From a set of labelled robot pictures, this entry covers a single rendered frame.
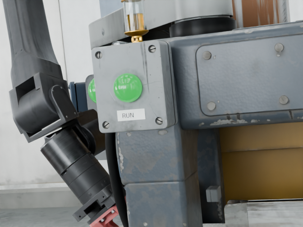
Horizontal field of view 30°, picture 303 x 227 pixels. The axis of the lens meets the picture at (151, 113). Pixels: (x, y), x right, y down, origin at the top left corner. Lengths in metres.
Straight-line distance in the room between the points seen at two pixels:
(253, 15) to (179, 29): 0.38
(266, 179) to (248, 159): 0.04
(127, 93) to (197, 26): 0.19
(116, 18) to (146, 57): 0.40
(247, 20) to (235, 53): 0.50
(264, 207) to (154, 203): 0.20
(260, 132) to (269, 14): 0.32
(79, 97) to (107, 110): 0.50
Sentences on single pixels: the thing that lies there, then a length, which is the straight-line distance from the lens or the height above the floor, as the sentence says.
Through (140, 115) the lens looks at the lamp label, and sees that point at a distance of 0.58.
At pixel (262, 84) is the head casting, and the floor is 1.27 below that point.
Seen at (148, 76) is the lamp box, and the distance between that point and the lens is 0.57.
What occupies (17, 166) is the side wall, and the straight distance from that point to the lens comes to 6.76.
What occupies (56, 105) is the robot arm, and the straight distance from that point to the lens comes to 0.81.
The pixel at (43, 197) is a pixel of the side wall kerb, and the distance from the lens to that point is 6.63.
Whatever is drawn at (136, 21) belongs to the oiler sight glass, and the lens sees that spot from 0.66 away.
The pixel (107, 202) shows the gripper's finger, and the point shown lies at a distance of 0.79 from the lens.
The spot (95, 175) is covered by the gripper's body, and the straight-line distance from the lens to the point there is 0.81.
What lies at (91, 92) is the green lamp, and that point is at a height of 1.28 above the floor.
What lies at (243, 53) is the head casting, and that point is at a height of 1.31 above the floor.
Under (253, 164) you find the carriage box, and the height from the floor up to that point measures 1.14.
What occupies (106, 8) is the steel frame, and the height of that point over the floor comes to 2.07.
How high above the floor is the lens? 1.29
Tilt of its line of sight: 3 degrees down
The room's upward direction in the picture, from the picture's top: 6 degrees counter-clockwise
